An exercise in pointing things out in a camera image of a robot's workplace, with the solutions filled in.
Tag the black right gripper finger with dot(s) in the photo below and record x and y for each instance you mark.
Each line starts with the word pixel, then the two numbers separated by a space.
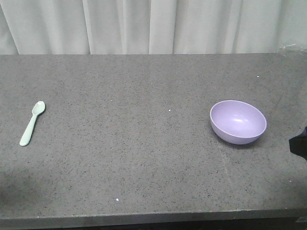
pixel 298 144

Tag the lilac plastic bowl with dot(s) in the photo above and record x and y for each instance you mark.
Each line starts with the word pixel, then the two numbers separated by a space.
pixel 237 122

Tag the mint green plastic spoon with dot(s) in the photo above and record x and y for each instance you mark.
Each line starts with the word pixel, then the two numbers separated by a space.
pixel 38 109

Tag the white curtain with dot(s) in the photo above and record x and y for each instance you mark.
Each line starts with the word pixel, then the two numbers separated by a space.
pixel 152 26

